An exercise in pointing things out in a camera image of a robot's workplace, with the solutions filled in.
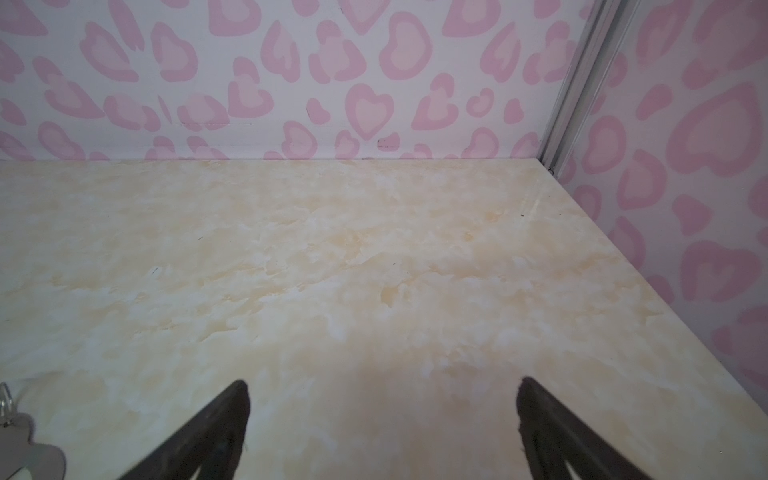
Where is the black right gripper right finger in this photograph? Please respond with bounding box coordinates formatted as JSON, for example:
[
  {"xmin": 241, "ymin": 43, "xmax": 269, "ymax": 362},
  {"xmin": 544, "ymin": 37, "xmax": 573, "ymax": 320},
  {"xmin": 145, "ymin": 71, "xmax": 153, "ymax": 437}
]
[{"xmin": 516, "ymin": 377, "xmax": 648, "ymax": 480}]

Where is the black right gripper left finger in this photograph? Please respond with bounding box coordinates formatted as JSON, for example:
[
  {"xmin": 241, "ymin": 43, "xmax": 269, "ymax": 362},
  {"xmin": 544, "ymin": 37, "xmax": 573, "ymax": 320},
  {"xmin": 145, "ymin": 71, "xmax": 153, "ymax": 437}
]
[{"xmin": 122, "ymin": 380, "xmax": 251, "ymax": 480}]

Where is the aluminium corner frame post right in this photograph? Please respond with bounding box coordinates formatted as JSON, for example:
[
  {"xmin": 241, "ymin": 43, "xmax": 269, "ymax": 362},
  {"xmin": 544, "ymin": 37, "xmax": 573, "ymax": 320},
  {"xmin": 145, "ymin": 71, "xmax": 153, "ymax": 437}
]
[{"xmin": 537, "ymin": 0, "xmax": 640, "ymax": 177}]

